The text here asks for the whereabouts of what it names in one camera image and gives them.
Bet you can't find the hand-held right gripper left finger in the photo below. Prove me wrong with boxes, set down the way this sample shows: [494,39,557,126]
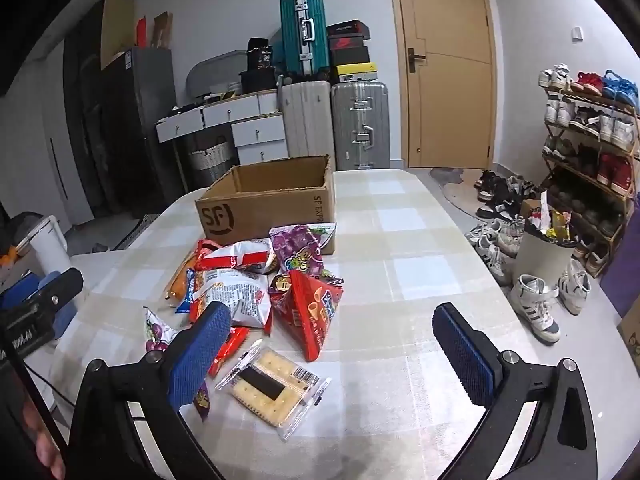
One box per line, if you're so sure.
[67,301,233,480]

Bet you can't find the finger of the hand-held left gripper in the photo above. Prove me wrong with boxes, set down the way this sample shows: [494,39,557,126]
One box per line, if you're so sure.
[31,267,85,314]

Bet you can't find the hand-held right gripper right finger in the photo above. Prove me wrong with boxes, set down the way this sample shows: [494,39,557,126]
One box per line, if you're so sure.
[432,302,598,480]

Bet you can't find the red stick snack packet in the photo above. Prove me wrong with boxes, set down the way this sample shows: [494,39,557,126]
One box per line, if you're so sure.
[207,326,251,379]

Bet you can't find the blue snack packet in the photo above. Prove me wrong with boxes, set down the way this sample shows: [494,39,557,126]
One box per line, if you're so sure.
[175,269,201,315]

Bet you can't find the large white red snack packet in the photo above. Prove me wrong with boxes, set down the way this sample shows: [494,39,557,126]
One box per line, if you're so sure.
[189,269,273,337]

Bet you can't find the orange snack packet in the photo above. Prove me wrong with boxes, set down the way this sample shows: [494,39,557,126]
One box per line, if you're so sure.
[166,252,198,307]

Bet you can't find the clear cracker packet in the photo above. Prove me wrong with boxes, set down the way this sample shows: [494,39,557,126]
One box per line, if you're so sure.
[215,339,332,429]

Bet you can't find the small white red snack packet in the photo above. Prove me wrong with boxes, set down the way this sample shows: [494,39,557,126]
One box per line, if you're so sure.
[197,239,277,275]

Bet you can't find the red triangular snack packet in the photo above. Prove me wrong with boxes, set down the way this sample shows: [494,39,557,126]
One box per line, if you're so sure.
[268,270,346,362]

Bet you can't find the purple grape gummy packet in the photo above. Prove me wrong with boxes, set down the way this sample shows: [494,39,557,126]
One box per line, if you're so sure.
[269,224,338,277]

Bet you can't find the brown cardboard box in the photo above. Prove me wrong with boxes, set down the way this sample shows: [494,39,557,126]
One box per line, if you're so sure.
[195,155,337,256]

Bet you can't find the person's left hand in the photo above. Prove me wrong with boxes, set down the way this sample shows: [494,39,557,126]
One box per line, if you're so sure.
[22,400,67,480]

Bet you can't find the blue bowls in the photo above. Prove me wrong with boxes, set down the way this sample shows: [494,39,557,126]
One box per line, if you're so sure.
[0,272,77,342]

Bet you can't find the white kettle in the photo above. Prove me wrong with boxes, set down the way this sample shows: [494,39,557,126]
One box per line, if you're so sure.
[25,216,71,281]

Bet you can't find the white high-top sneaker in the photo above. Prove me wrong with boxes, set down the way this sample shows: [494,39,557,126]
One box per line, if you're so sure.
[557,260,593,316]
[510,275,562,345]

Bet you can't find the white trash bin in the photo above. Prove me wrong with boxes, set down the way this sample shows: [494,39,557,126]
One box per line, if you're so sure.
[512,220,581,288]

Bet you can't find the pile of sneakers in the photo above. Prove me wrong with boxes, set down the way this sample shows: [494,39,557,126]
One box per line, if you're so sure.
[465,169,538,286]

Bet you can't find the beige grey door mat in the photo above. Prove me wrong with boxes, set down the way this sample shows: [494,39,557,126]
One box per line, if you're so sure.
[430,167,501,221]

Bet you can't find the heap of colourful wrappers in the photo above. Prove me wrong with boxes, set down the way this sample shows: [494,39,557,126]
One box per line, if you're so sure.
[522,190,576,241]

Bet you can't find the black cabinet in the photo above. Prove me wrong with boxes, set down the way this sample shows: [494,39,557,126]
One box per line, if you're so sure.
[62,49,131,222]

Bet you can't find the small cardboard carton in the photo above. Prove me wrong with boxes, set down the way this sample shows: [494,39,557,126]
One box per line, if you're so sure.
[616,300,640,362]

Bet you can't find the purple cloth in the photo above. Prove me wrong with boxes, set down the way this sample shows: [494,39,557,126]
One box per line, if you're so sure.
[600,210,640,322]

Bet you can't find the dark grey fridge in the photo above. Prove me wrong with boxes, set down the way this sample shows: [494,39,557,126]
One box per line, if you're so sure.
[102,47,186,206]

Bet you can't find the woven laundry basket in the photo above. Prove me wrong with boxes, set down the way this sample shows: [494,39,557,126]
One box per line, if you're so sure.
[192,141,236,185]

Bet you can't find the wooden shoe rack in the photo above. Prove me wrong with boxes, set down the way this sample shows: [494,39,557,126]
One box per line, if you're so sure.
[542,82,640,278]

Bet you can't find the white drawer cabinet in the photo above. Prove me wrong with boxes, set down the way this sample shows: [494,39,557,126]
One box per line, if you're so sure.
[156,91,290,165]

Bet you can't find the shoe rack with shoes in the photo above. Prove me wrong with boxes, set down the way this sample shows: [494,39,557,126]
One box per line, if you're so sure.
[537,63,640,273]

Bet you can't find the beige suitcase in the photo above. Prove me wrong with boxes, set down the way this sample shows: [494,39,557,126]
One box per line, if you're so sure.
[278,80,337,162]

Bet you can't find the grey suitcase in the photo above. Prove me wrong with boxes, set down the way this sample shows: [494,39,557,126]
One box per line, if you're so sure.
[330,81,391,172]

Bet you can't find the cardboard sheet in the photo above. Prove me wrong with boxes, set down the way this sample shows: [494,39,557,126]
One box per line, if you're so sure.
[100,0,136,71]

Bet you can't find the grey oval board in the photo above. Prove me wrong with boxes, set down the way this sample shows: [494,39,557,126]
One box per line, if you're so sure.
[186,50,249,97]

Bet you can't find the wooden door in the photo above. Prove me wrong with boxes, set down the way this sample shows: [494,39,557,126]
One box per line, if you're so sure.
[386,0,497,170]

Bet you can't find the brown paper bag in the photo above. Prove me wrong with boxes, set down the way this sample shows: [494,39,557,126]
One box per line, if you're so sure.
[152,11,173,48]

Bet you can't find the black bag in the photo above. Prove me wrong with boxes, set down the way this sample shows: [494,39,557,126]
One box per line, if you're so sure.
[239,37,279,95]

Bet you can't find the yellow black shoe box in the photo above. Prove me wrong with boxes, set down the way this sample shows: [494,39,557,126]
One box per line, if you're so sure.
[332,63,377,84]

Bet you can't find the dark shoe box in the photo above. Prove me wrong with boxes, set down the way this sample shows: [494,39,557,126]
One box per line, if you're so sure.
[330,48,370,67]

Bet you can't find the teal suitcase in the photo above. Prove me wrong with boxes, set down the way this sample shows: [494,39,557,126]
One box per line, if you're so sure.
[279,0,331,81]

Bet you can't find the red black shoe box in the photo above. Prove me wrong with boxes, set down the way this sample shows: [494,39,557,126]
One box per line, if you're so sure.
[327,35,371,51]

